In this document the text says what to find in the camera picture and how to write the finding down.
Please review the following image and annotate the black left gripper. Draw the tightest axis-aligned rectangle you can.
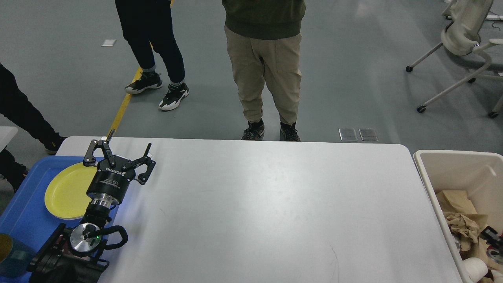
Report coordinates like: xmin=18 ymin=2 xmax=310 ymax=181
xmin=82 ymin=129 xmax=156 ymax=206

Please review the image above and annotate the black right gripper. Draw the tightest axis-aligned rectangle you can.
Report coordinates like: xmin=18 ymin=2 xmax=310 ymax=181
xmin=480 ymin=226 xmax=503 ymax=265

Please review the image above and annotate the brown paper bag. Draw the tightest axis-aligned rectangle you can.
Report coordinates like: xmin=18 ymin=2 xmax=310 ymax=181
xmin=436 ymin=190 xmax=502 ymax=272

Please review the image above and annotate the yellow plate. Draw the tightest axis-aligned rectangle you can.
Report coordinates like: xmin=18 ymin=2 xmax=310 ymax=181
xmin=44 ymin=164 xmax=97 ymax=220

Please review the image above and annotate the dark teal mug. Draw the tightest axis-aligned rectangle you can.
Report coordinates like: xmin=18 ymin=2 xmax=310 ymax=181
xmin=0 ymin=233 xmax=36 ymax=278

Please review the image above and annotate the brown paper ball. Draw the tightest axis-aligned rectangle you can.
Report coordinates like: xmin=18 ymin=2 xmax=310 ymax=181
xmin=443 ymin=212 xmax=488 ymax=252

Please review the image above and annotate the crushed white paper cup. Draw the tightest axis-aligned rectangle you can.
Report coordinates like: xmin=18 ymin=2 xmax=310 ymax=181
xmin=491 ymin=270 xmax=503 ymax=283

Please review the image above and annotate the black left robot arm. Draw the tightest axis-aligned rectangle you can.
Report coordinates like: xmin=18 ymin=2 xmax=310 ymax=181
xmin=27 ymin=129 xmax=156 ymax=283

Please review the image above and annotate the beige plastic bin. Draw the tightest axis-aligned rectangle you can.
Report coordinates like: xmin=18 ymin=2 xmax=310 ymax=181
xmin=413 ymin=150 xmax=503 ymax=283

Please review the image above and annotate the white side table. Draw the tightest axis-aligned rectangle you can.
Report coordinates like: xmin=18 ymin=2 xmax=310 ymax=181
xmin=0 ymin=126 xmax=18 ymax=151

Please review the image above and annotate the person in black clothes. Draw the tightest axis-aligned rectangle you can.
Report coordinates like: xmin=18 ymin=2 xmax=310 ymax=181
xmin=0 ymin=65 xmax=65 ymax=192

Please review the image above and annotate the metal floor socket right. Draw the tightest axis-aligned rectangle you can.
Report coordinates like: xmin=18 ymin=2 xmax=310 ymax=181
xmin=359 ymin=128 xmax=379 ymax=142

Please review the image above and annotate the metal floor socket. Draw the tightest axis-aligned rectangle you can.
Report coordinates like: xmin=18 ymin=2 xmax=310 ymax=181
xmin=359 ymin=128 xmax=379 ymax=142
xmin=338 ymin=128 xmax=359 ymax=142

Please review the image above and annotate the metal floor socket left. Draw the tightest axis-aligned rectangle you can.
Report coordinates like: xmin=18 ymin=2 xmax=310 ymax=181
xmin=338 ymin=128 xmax=359 ymax=142

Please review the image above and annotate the person in green sweater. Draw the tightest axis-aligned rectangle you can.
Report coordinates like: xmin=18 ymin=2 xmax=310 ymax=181
xmin=222 ymin=0 xmax=307 ymax=142

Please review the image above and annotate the white office chair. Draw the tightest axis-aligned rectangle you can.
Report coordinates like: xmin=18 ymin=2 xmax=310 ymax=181
xmin=406 ymin=0 xmax=503 ymax=113

